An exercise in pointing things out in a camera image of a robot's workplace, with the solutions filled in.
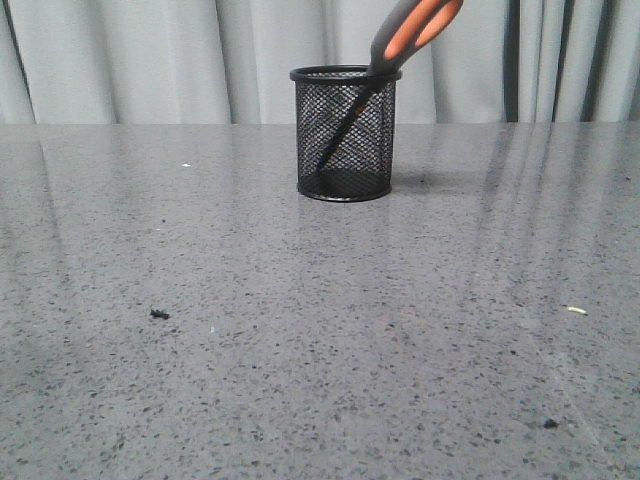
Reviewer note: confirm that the black mesh metal bucket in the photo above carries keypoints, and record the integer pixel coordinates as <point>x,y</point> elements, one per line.
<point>361,167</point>

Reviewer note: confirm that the grey and orange scissors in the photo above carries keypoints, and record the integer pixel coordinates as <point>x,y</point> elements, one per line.
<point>409,27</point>

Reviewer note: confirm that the black debris crumb left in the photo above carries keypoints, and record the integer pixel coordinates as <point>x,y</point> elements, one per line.
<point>159,314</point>

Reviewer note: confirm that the black debris crumb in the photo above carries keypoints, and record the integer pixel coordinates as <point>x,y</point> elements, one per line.
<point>550,424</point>
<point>159,314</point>

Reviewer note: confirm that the black debris crumb right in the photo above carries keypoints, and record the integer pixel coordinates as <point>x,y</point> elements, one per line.
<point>550,424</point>

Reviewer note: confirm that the grey pleated curtain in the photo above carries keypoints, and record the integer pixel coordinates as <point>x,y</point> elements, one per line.
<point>222,62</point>

